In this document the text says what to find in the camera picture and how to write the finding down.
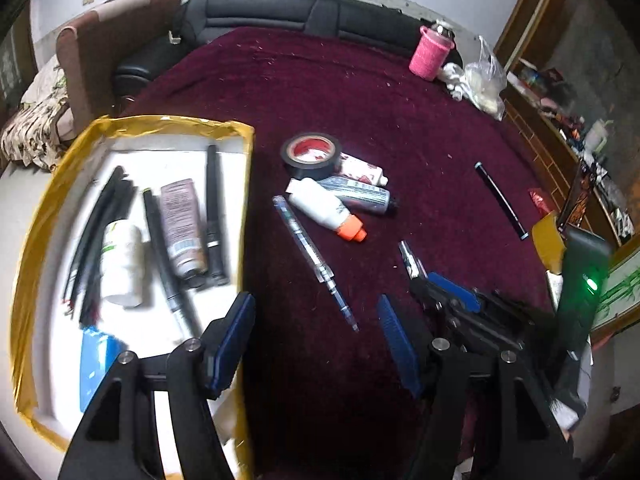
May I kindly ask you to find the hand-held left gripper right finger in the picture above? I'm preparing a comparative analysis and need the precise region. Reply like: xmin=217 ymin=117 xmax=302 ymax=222
xmin=377 ymin=294 xmax=581 ymax=480

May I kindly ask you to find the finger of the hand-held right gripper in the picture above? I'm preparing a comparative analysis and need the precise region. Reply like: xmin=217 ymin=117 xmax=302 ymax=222
xmin=429 ymin=272 xmax=556 ymax=331
xmin=410 ymin=280 xmax=521 ymax=353

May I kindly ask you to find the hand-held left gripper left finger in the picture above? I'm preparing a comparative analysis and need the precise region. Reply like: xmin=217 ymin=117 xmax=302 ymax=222
xmin=57 ymin=292 xmax=256 ymax=480

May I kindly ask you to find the metal nail clipper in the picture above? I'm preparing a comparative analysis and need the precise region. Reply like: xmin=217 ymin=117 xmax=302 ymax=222
xmin=397 ymin=240 xmax=428 ymax=281

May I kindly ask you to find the black marker teal cap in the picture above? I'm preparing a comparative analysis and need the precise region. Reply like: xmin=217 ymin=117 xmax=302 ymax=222
xmin=474 ymin=161 xmax=530 ymax=241

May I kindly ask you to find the black marker grey cap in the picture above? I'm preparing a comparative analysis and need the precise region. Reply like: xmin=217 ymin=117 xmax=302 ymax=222
xmin=142 ymin=187 xmax=201 ymax=341

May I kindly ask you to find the clear plastic pen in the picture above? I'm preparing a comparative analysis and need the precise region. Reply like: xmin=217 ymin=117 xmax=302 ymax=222
xmin=272 ymin=195 xmax=361 ymax=333

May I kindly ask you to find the silver tube pink label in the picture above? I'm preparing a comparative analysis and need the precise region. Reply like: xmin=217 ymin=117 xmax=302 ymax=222
xmin=160 ymin=178 xmax=208 ymax=288

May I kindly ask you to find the white bottle green label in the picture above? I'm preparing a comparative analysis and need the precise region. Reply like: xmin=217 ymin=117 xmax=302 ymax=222
xmin=100 ymin=220 xmax=146 ymax=308

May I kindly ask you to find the blue battery pack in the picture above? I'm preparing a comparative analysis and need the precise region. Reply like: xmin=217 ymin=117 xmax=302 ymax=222
xmin=79 ymin=327 xmax=128 ymax=413

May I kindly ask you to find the silver tube blue label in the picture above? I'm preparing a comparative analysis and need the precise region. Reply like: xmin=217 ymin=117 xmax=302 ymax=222
xmin=320 ymin=175 xmax=399 ymax=216

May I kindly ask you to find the black marker yellow cap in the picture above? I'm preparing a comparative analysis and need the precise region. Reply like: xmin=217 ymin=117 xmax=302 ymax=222
xmin=206 ymin=145 xmax=226 ymax=286

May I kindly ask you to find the white tube red print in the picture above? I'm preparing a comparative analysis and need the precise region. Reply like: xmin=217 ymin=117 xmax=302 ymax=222
xmin=340 ymin=154 xmax=388 ymax=187

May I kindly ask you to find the white bottle orange cap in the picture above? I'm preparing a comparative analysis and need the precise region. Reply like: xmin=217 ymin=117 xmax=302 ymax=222
xmin=286 ymin=178 xmax=368 ymax=243

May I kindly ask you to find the bundle of black tubes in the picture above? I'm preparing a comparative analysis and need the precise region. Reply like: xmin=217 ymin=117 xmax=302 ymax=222
xmin=60 ymin=166 xmax=138 ymax=328

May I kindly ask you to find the black electrical tape roll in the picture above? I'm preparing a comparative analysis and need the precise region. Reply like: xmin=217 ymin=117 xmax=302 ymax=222
xmin=280 ymin=132 xmax=343 ymax=182

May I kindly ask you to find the white foam box yellow tape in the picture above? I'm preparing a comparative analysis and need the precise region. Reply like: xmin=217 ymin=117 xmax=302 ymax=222
xmin=10 ymin=115 xmax=256 ymax=480

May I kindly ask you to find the green bamboo picture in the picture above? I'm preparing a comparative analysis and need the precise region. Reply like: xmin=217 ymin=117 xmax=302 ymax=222
xmin=590 ymin=255 xmax=640 ymax=331

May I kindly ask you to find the yellow tape roll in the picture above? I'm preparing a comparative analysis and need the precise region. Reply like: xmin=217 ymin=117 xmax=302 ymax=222
xmin=531 ymin=210 xmax=568 ymax=273

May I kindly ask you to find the red packet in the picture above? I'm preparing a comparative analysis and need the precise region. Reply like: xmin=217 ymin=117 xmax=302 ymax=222
xmin=527 ymin=187 xmax=558 ymax=218

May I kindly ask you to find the printed poster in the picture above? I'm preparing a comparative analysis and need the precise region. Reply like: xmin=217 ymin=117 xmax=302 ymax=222
xmin=557 ymin=160 xmax=608 ymax=233

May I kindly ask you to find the white bottle on cabinet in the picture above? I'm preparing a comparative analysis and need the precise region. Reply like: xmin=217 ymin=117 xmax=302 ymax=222
xmin=585 ymin=119 xmax=613 ymax=153

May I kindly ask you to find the maroon velvet tablecloth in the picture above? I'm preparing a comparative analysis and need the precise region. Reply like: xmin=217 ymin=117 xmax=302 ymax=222
xmin=117 ymin=27 xmax=566 ymax=480

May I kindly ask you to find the wooden cabinet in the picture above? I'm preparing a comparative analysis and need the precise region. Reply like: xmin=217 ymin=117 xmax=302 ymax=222
xmin=492 ymin=0 xmax=640 ymax=341

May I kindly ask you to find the clear plastic bag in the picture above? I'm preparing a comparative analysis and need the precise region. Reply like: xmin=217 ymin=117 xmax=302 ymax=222
xmin=462 ymin=35 xmax=508 ymax=121

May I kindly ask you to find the white crumpled cloth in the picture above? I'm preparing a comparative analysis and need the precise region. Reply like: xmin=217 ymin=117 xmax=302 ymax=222
xmin=439 ymin=62 xmax=468 ymax=101

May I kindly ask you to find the floral cushion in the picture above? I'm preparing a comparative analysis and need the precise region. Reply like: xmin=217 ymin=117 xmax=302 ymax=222
xmin=0 ymin=55 xmax=73 ymax=171

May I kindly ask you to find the brown armchair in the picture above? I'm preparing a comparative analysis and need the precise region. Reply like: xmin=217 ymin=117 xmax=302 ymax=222
xmin=55 ymin=0 xmax=183 ymax=133

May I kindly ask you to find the black leather sofa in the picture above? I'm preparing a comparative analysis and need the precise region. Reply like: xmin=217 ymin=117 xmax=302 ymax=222
xmin=112 ymin=0 xmax=436 ymax=98

